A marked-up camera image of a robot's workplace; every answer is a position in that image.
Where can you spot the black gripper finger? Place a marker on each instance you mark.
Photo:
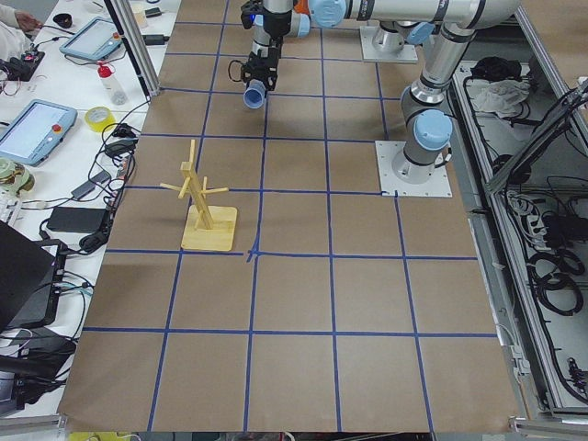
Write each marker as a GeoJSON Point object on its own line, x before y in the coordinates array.
{"type": "Point", "coordinates": [272, 61]}

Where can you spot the light blue plastic cup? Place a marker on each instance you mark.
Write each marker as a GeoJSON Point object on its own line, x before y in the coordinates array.
{"type": "Point", "coordinates": [254, 95]}

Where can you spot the wooden cup tree stand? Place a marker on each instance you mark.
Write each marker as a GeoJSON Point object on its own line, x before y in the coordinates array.
{"type": "Point", "coordinates": [207, 228]}

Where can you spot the orange can with silver lid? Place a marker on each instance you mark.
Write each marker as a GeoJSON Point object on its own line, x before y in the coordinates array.
{"type": "Point", "coordinates": [302, 7]}

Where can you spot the red capped squeeze bottle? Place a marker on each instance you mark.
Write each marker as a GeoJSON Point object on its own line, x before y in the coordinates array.
{"type": "Point", "coordinates": [114, 90]}

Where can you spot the yellow tape roll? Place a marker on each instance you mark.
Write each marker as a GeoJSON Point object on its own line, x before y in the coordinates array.
{"type": "Point", "coordinates": [100, 119]}

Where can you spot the far blue teach pendant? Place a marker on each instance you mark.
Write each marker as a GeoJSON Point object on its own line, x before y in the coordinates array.
{"type": "Point", "coordinates": [93, 42]}

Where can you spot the blue teach pendant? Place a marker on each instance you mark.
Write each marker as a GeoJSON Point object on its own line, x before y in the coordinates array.
{"type": "Point", "coordinates": [93, 42]}
{"type": "Point", "coordinates": [36, 131]}

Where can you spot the black bowl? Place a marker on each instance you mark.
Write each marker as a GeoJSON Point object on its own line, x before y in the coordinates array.
{"type": "Point", "coordinates": [63, 20]}

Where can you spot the white crumpled cloth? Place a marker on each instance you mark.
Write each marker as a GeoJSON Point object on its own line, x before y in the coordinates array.
{"type": "Point", "coordinates": [504, 98]}

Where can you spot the near blue teach pendant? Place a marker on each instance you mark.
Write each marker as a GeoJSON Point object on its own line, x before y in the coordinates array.
{"type": "Point", "coordinates": [36, 131]}

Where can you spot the black power adapter brick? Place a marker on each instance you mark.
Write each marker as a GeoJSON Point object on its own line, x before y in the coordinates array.
{"type": "Point", "coordinates": [81, 220]}

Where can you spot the black laptop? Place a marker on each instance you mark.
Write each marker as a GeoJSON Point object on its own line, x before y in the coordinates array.
{"type": "Point", "coordinates": [31, 273]}

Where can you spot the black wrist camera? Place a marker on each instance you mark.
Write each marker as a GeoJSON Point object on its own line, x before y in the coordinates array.
{"type": "Point", "coordinates": [249, 11]}

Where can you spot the aluminium frame post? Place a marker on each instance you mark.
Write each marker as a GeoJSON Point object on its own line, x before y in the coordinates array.
{"type": "Point", "coordinates": [122, 16]}

